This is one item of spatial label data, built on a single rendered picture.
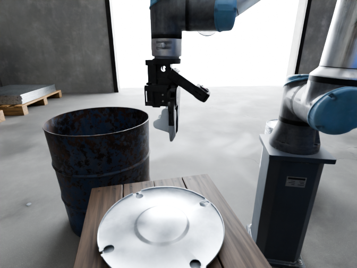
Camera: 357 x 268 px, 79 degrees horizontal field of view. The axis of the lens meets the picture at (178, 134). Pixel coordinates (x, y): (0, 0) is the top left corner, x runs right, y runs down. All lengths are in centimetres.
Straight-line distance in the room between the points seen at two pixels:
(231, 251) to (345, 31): 52
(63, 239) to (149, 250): 67
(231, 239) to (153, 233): 17
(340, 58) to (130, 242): 60
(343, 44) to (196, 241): 52
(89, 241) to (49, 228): 65
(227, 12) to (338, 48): 25
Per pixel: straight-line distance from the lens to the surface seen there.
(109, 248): 54
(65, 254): 107
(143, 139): 88
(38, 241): 117
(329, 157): 79
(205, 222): 56
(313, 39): 544
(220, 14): 53
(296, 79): 72
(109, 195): 69
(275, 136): 77
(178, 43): 54
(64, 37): 469
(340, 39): 61
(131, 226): 56
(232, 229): 57
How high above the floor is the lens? 74
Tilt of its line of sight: 21 degrees down
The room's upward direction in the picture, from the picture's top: straight up
